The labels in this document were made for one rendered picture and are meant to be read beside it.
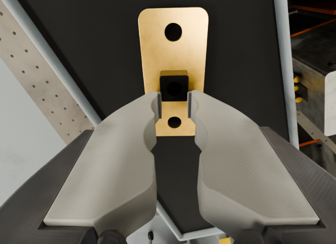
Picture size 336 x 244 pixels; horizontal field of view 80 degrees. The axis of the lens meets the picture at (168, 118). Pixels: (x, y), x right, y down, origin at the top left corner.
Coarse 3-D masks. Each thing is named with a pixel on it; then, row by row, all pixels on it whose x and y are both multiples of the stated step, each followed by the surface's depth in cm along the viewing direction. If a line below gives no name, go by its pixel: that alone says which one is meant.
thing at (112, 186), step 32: (160, 96) 11; (96, 128) 8; (128, 128) 8; (96, 160) 7; (128, 160) 7; (64, 192) 6; (96, 192) 6; (128, 192) 6; (64, 224) 5; (96, 224) 5; (128, 224) 6
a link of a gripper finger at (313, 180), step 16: (272, 144) 7; (288, 144) 7; (288, 160) 6; (304, 160) 6; (304, 176) 6; (320, 176) 6; (304, 192) 5; (320, 192) 5; (320, 208) 5; (320, 224) 5; (272, 240) 5; (288, 240) 4; (304, 240) 4; (320, 240) 4
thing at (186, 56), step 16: (144, 16) 11; (160, 16) 11; (176, 16) 11; (192, 16) 11; (144, 32) 11; (160, 32) 11; (192, 32) 11; (144, 48) 12; (160, 48) 12; (176, 48) 12; (192, 48) 12; (144, 64) 12; (160, 64) 12; (176, 64) 12; (192, 64) 12; (144, 80) 13; (160, 80) 12; (176, 80) 12; (192, 80) 13; (176, 96) 12; (176, 112) 14; (160, 128) 15; (176, 128) 15; (192, 128) 15
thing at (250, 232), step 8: (104, 232) 5; (112, 232) 5; (120, 232) 5; (240, 232) 5; (248, 232) 5; (256, 232) 5; (104, 240) 4; (112, 240) 4; (120, 240) 4; (240, 240) 4; (248, 240) 4; (256, 240) 4
